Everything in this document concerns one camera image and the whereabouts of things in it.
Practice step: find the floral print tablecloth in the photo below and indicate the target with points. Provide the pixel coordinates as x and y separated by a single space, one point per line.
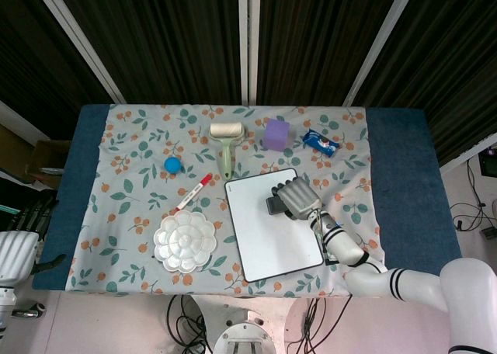
128 167

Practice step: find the black board eraser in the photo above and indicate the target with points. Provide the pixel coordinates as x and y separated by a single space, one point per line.
275 205

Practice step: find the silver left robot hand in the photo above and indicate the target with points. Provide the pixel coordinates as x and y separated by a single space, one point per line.
15 257

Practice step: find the round white robot base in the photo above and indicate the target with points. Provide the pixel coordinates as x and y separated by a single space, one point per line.
244 332

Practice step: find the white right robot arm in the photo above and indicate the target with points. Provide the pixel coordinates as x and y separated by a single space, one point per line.
411 286

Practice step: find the white flower paint palette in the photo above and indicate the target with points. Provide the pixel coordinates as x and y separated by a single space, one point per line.
184 241

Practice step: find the dark pleated curtain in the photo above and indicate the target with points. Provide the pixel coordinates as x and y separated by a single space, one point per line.
174 39

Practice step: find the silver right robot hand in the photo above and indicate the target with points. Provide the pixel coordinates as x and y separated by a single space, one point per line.
301 198

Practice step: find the white metal frame post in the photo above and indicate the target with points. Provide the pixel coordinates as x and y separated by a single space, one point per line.
382 39
248 39
77 39

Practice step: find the purple foam cube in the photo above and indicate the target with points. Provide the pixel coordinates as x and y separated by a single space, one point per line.
276 136

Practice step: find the white drawing board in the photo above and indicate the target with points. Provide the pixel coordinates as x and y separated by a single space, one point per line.
272 249

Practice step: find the blue snack packet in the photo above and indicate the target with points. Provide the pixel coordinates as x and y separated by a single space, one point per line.
320 142

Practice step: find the blue ball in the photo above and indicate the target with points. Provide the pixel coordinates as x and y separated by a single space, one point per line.
172 165

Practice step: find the brown cardboard box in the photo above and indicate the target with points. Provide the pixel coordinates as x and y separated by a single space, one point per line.
46 156

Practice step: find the red capped marker pen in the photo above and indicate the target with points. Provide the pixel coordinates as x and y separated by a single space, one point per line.
194 192

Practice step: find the blue felt table cover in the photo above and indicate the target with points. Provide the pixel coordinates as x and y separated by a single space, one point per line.
404 175

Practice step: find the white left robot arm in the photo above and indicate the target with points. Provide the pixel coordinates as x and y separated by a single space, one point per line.
5 303

